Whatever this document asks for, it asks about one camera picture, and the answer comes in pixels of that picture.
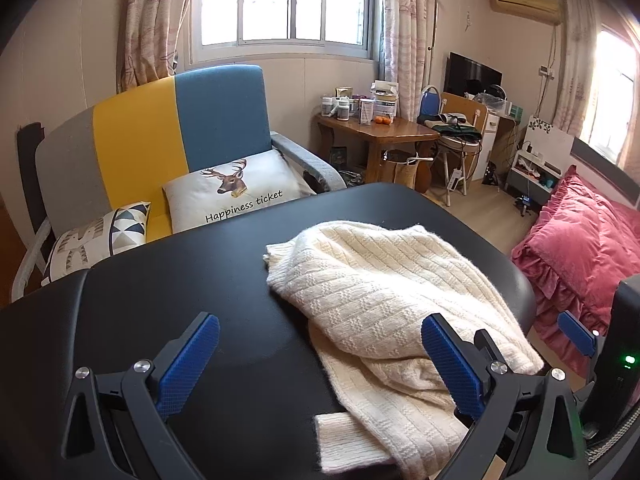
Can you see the wall air conditioner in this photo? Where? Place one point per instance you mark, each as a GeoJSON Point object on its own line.
{"type": "Point", "coordinates": [525, 6]}

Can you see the metal pole stand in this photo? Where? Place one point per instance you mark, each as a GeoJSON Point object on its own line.
{"type": "Point", "coordinates": [433, 35]}

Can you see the geometric pattern pillow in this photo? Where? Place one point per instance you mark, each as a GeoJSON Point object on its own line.
{"type": "Point", "coordinates": [100, 240]}

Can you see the metal folding stool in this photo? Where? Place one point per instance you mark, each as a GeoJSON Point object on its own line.
{"type": "Point", "coordinates": [457, 147]}

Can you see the beige patterned curtain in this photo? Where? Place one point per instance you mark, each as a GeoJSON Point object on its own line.
{"type": "Point", "coordinates": [150, 25]}
{"type": "Point", "coordinates": [402, 35]}

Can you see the woven bag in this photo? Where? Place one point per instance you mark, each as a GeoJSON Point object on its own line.
{"type": "Point", "coordinates": [405, 172]}

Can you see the white carton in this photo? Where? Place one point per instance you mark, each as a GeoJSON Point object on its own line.
{"type": "Point", "coordinates": [366, 111]}

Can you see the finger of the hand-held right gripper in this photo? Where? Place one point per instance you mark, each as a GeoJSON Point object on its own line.
{"type": "Point", "coordinates": [575, 332]}

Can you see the wooden side table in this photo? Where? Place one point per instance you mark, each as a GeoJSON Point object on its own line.
{"type": "Point", "coordinates": [400, 131]}

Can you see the white shelf unit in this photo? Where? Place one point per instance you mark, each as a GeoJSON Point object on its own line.
{"type": "Point", "coordinates": [550, 137]}

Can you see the cream knit sweater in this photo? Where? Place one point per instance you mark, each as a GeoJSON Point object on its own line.
{"type": "Point", "coordinates": [375, 300]}

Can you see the white deer print pillow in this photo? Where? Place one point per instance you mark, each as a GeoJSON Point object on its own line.
{"type": "Point", "coordinates": [240, 200]}

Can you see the light wooden desk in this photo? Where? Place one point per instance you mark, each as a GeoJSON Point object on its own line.
{"type": "Point", "coordinates": [465, 107]}

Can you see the small side window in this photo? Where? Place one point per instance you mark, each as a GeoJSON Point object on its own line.
{"type": "Point", "coordinates": [615, 95]}

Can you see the pink ruffled bedspread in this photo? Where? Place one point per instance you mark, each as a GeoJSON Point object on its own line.
{"type": "Point", "coordinates": [575, 240]}

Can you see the white power strip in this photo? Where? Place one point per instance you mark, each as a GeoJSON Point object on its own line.
{"type": "Point", "coordinates": [454, 180]}

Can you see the pale side curtain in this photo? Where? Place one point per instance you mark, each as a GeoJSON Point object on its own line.
{"type": "Point", "coordinates": [575, 60]}

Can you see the grey yellow blue sofa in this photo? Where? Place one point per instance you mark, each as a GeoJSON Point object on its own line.
{"type": "Point", "coordinates": [145, 145]}

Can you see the stack of white boxes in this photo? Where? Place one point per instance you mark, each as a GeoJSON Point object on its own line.
{"type": "Point", "coordinates": [385, 100]}

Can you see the white supplement bottle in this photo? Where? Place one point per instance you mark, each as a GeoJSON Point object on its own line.
{"type": "Point", "coordinates": [327, 106]}
{"type": "Point", "coordinates": [343, 110]}

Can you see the dark folded clothes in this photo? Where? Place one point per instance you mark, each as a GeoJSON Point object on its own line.
{"type": "Point", "coordinates": [452, 126]}

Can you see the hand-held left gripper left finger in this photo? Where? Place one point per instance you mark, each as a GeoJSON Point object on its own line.
{"type": "Point", "coordinates": [187, 360]}

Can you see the large window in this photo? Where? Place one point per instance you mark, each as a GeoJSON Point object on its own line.
{"type": "Point", "coordinates": [260, 0]}

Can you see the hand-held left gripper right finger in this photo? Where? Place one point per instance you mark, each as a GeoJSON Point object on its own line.
{"type": "Point", "coordinates": [450, 365]}

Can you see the gold tin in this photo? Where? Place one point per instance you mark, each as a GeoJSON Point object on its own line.
{"type": "Point", "coordinates": [344, 92]}

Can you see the black television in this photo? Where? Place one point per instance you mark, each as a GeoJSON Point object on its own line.
{"type": "Point", "coordinates": [470, 72]}

